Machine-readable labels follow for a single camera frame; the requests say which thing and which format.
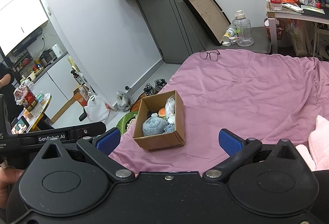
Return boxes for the fluffy blue plush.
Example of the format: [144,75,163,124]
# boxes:
[142,116,169,137]

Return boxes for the small blue-grey knitted toy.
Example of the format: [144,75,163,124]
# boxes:
[163,123,175,134]

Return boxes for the grey door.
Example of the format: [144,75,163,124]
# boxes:
[137,0,203,64]

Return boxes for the flat black cardboard tray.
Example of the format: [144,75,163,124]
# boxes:
[182,0,231,46]

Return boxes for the pink pig plush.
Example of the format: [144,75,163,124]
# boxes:
[295,115,329,172]

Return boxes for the black lace fabric piece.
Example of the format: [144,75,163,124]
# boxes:
[147,111,154,118]

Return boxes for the person left hand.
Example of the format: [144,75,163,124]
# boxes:
[0,167,24,208]

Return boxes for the grey plastic bag on floor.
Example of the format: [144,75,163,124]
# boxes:
[116,91,133,111]

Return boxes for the dark-framed eyeglasses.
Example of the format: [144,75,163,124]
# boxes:
[199,49,220,62]

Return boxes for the brown cardboard box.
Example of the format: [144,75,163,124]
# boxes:
[133,90,185,151]

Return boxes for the large clear plastic jar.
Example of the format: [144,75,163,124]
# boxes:
[232,10,254,47]

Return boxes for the white tissue pack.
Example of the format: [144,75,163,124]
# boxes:
[167,115,175,124]

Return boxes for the pink bed sheet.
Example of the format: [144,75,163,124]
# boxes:
[110,49,328,173]

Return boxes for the clear bag of white stuffing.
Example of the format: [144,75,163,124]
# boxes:
[164,95,175,119]

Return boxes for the white plastic bag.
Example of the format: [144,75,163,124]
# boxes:
[84,95,110,123]

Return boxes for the hamburger plush toy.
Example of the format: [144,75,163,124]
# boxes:
[157,107,166,119]

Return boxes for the white supplement bottle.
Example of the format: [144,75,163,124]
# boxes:
[222,26,236,42]

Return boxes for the white desk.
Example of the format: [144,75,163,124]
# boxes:
[264,1,328,57]

